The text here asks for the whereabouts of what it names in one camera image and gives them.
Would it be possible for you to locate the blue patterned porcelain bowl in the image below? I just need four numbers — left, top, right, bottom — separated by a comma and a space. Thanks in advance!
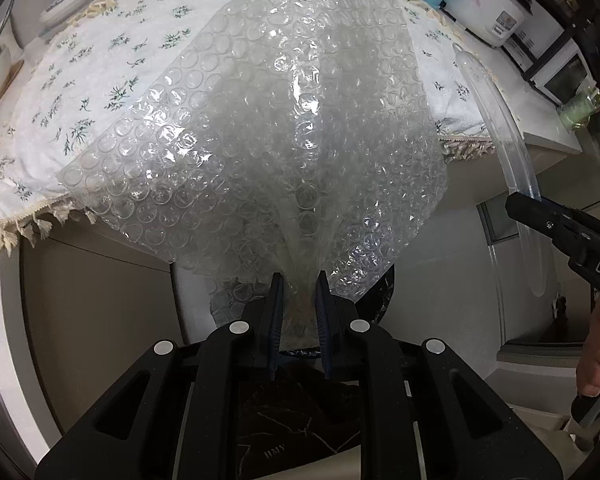
40, 0, 101, 26

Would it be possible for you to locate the white flowered rice cooker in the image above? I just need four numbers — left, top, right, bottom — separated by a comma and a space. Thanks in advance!
442, 0, 533, 50

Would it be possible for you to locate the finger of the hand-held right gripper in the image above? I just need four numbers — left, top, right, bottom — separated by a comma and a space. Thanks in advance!
505, 192, 582, 260
540, 199, 600, 241

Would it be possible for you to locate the person's right hand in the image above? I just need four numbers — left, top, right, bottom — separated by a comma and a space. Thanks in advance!
575, 302, 600, 398

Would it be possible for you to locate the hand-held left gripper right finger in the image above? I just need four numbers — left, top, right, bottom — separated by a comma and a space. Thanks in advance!
314, 270, 571, 480

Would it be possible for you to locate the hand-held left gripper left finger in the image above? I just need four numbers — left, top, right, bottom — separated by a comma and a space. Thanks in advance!
35, 272, 284, 480

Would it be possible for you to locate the green glass jar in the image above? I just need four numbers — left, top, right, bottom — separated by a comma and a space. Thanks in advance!
560, 87, 600, 131

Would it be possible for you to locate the white toaster oven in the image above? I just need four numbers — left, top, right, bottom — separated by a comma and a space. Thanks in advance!
502, 2, 598, 106

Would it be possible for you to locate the white floral tablecloth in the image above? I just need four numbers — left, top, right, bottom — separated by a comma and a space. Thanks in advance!
0, 0, 496, 253

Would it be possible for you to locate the clear plastic tube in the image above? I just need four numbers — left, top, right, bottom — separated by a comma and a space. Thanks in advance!
452, 42, 548, 298

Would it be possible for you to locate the black trash bin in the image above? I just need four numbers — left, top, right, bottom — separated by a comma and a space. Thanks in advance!
207, 265, 398, 480

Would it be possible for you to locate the clear bubble wrap sheet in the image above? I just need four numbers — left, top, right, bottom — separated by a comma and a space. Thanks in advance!
55, 0, 451, 356

